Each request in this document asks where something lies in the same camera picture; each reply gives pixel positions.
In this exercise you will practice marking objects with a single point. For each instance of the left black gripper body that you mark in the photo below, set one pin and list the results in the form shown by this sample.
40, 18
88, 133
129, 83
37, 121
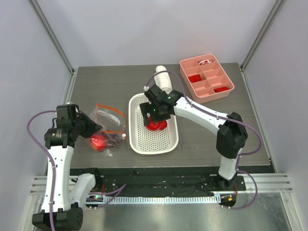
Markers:
79, 123

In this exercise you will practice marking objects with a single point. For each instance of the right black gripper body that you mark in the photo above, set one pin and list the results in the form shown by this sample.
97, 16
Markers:
149, 111

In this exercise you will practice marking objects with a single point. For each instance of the red fake apple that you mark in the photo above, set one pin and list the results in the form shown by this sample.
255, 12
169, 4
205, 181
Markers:
98, 142
153, 126

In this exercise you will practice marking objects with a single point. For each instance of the clear zip top bag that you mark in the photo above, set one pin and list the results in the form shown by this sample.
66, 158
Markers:
112, 120

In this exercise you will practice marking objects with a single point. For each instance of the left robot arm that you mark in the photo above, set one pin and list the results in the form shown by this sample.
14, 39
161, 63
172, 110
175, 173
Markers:
62, 208

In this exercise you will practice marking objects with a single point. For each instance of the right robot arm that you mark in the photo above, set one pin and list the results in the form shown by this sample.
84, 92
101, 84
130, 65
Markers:
230, 134

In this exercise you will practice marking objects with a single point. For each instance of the dark fake grape bunch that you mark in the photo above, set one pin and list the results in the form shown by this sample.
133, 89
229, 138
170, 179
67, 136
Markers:
113, 139

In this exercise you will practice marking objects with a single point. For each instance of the rolled white towel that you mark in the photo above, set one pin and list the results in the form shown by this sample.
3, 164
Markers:
163, 82

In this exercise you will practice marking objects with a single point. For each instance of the white perforated plastic basket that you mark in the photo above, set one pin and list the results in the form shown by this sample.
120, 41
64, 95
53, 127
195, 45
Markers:
144, 141

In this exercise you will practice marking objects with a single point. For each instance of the red block in tray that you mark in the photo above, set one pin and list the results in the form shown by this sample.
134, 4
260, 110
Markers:
195, 78

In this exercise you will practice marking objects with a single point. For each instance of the pink compartment organizer tray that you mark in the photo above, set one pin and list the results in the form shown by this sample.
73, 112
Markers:
213, 76

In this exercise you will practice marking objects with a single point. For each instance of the red white item in tray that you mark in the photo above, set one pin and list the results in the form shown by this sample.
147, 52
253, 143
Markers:
204, 61

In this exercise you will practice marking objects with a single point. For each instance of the red block tray front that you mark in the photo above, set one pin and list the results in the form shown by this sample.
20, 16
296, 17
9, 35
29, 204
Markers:
221, 89

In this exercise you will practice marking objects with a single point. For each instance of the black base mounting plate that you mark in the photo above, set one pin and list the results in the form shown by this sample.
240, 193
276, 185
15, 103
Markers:
167, 181

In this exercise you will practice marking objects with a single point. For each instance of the white slotted cable duct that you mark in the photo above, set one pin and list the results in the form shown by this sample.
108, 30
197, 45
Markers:
151, 200

